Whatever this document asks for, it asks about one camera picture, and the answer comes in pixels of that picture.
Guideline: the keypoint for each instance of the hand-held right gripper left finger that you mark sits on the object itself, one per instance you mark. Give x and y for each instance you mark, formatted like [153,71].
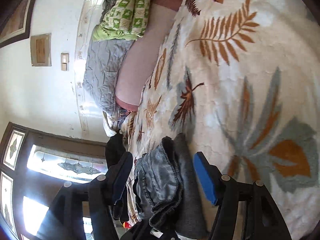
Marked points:
[120,180]

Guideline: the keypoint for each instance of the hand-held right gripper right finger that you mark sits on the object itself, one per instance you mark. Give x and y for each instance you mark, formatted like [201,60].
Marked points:
[205,178]

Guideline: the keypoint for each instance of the grey-blue denim pants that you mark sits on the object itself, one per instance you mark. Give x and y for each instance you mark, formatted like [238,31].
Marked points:
[160,185]

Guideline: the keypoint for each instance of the black garment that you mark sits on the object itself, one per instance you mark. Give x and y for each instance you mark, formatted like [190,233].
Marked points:
[113,150]

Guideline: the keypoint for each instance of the small red object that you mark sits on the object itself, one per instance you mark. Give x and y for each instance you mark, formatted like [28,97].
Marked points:
[126,224]

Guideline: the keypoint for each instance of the stained glass window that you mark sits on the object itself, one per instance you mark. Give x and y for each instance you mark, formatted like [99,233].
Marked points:
[62,163]

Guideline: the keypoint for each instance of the purple printed cloth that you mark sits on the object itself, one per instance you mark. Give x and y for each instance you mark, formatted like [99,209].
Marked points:
[123,113]

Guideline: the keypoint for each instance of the cream leaf-print blanket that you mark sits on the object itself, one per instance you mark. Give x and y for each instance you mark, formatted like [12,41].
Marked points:
[237,80]

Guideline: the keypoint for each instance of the grey quilted blanket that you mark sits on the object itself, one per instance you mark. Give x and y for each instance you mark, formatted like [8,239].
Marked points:
[105,67]

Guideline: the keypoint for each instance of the green patterned blanket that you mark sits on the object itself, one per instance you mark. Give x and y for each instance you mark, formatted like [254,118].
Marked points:
[130,10]

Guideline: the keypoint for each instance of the beige wall switch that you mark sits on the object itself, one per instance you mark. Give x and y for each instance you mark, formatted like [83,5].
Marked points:
[65,62]

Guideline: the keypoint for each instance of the beige wall panel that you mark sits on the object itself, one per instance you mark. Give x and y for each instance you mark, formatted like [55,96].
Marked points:
[41,50]

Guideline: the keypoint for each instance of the brown framed wall picture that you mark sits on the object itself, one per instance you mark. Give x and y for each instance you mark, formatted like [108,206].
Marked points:
[15,23]

